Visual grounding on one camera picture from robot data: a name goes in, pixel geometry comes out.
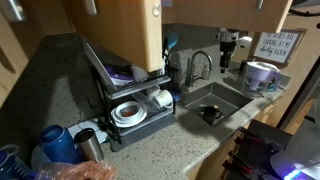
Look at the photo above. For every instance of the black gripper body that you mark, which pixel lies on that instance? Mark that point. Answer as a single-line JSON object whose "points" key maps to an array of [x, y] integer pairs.
{"points": [[226, 50]]}

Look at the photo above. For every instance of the stainless steel sink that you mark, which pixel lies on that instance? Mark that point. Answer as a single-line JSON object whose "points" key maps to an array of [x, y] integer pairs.
{"points": [[230, 96]]}

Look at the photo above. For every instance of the wooden base cabinet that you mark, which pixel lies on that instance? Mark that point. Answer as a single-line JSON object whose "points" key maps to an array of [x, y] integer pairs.
{"points": [[206, 166]]}

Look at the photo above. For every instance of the wooden cabinet door with bumper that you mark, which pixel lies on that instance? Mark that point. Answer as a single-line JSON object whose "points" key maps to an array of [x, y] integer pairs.
{"points": [[116, 30]]}

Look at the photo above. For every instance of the wooden corner cabinet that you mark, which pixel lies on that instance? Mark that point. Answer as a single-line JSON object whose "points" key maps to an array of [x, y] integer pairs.
{"points": [[13, 60]]}

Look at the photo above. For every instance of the clear dish soap bottle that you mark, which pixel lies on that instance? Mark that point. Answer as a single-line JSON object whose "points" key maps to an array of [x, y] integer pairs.
{"points": [[205, 72]]}

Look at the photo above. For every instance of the curved steel faucet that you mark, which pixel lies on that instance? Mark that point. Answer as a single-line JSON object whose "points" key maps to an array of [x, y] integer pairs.
{"points": [[191, 71]]}

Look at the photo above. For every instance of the water filter pitcher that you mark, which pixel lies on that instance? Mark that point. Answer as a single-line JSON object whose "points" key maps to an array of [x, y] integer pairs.
{"points": [[260, 78]]}

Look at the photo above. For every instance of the black mug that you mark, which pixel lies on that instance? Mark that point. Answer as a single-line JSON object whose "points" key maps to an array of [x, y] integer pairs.
{"points": [[210, 115]]}

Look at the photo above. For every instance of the framed white text sign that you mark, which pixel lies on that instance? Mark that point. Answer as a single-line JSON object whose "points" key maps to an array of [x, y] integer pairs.
{"points": [[276, 46]]}

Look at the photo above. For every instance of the black utensil holder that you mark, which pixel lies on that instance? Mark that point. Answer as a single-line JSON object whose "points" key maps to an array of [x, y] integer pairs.
{"points": [[172, 78]]}

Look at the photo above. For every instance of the blue sponge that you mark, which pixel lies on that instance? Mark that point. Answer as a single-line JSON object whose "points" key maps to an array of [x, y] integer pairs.
{"points": [[176, 97]]}

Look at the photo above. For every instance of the teal spatula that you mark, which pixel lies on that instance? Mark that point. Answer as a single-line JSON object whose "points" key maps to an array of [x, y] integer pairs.
{"points": [[172, 41]]}

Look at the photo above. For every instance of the black spatula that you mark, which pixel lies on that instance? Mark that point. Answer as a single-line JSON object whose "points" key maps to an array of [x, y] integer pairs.
{"points": [[165, 48]]}

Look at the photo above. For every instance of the robot mounting cart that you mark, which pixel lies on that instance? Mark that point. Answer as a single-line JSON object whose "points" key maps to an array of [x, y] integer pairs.
{"points": [[263, 133]]}

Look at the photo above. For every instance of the purple bowl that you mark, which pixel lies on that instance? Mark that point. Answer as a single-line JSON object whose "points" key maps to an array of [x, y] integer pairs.
{"points": [[118, 74]]}

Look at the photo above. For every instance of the large white dinner plate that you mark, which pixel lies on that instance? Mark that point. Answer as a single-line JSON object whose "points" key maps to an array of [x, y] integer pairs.
{"points": [[100, 63]]}

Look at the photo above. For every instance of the white paper mat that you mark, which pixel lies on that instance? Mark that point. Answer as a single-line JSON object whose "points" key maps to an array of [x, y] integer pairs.
{"points": [[85, 128]]}

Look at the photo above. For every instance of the stainless steel tumbler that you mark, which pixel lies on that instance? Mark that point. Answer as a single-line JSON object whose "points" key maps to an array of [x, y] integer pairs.
{"points": [[89, 145]]}

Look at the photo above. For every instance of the blue water bottle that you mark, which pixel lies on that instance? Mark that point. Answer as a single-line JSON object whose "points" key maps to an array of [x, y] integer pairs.
{"points": [[58, 145]]}

